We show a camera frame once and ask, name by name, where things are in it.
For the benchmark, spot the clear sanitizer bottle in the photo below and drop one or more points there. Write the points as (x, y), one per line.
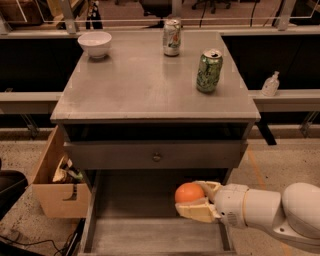
(271, 85)

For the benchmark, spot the orange fruit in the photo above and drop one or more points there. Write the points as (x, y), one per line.
(188, 192)

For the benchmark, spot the grey metal railing bench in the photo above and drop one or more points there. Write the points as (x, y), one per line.
(28, 102)

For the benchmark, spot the white ceramic bowl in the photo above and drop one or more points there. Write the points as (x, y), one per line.
(96, 44)

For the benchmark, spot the wooden crate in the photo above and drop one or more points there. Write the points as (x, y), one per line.
(58, 200)

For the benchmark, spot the black office chair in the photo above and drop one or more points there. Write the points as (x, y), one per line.
(12, 186)

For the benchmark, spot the grey drawer cabinet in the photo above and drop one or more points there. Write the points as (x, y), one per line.
(137, 93)

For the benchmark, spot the green soda can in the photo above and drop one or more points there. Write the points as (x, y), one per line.
(210, 66)

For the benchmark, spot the open grey middle drawer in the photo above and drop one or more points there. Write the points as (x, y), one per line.
(132, 213)

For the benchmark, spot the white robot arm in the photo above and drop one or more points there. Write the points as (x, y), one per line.
(291, 216)

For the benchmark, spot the white soda can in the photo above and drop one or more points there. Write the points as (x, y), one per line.
(171, 37)

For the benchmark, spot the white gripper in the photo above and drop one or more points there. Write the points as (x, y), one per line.
(230, 202)

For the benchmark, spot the grey top drawer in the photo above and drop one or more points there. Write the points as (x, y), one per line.
(156, 154)

